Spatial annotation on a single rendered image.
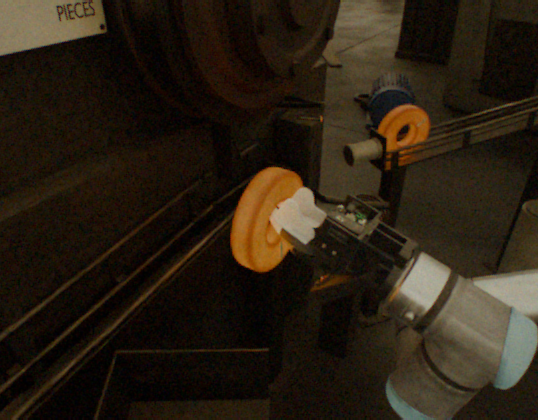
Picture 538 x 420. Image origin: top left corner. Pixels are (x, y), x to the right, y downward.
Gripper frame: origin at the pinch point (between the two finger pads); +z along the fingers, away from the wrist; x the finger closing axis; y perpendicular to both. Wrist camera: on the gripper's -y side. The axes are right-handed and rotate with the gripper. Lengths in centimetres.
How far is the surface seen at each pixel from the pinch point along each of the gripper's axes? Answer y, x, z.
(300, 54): 14.0, -20.4, 11.9
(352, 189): -95, -145, 19
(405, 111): -8, -67, 0
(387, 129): -13, -63, 1
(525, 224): -26, -79, -43
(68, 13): 16.5, 6.5, 34.7
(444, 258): -79, -115, -36
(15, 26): 16.1, 14.2, 34.6
